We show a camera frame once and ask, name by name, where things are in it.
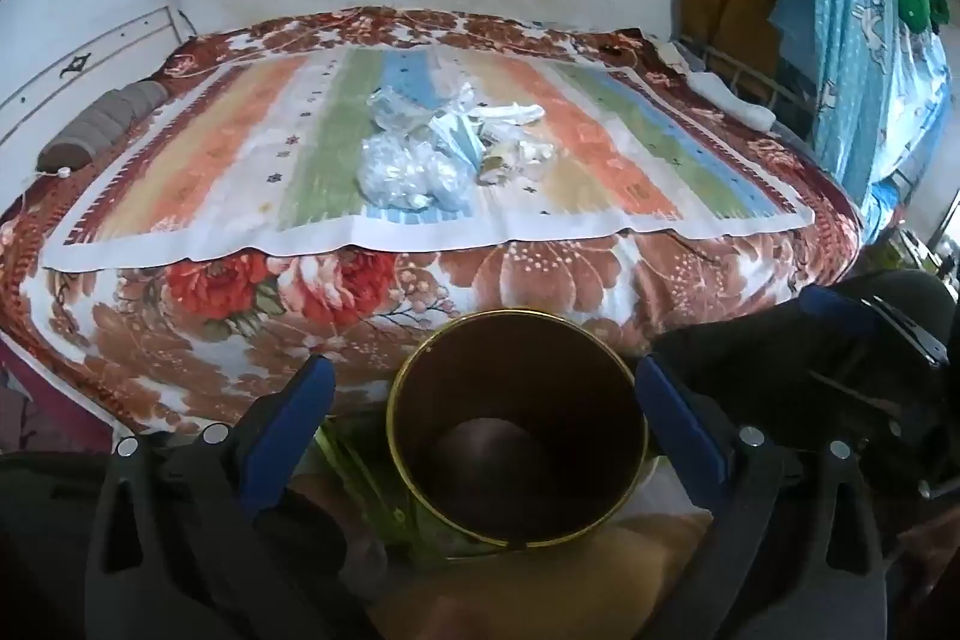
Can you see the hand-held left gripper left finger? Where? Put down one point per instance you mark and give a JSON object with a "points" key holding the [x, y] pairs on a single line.
{"points": [[292, 430]]}

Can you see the blue face mask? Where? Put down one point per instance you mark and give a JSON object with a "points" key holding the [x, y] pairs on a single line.
{"points": [[457, 149]]}

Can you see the brown bin with gold rim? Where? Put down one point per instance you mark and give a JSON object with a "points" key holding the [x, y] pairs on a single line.
{"points": [[525, 385]]}

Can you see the brown floral blanket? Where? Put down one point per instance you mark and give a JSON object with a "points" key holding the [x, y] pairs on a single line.
{"points": [[525, 280]]}

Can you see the small clear plastic bag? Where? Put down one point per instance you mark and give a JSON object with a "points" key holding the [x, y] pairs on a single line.
{"points": [[394, 108]]}

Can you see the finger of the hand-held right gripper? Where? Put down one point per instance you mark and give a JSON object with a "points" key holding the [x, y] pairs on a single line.
{"points": [[832, 306]]}

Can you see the white folded cloth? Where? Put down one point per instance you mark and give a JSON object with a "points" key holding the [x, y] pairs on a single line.
{"points": [[739, 104]]}

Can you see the white plastic wrapper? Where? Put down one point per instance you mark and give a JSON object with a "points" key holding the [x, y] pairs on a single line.
{"points": [[461, 100]]}

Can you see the grey ribbed pillow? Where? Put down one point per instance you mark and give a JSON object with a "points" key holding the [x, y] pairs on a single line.
{"points": [[97, 126]]}

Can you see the blue printed hanging cloth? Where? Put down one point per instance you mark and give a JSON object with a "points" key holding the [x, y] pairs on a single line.
{"points": [[855, 48]]}

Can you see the large clear plastic bag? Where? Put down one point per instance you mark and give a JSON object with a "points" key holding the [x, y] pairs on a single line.
{"points": [[397, 168]]}

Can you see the white tissue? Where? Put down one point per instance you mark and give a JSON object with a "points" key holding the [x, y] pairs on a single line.
{"points": [[514, 113]]}

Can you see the white headboard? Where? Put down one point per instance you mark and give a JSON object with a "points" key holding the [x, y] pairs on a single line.
{"points": [[75, 63]]}

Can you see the striped colourful mat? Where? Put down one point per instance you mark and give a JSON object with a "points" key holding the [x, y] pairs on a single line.
{"points": [[225, 160]]}

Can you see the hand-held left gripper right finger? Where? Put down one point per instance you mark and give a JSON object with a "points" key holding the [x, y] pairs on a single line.
{"points": [[679, 415]]}

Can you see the dark pink cloth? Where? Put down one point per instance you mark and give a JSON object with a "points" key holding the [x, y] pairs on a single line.
{"points": [[45, 400]]}

